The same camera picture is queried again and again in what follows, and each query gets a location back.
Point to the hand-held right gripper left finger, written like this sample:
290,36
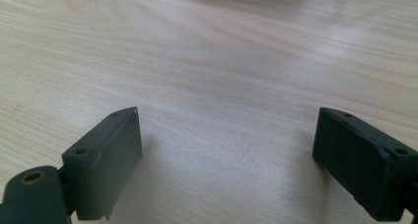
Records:
102,164

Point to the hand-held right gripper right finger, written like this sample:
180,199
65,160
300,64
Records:
361,158

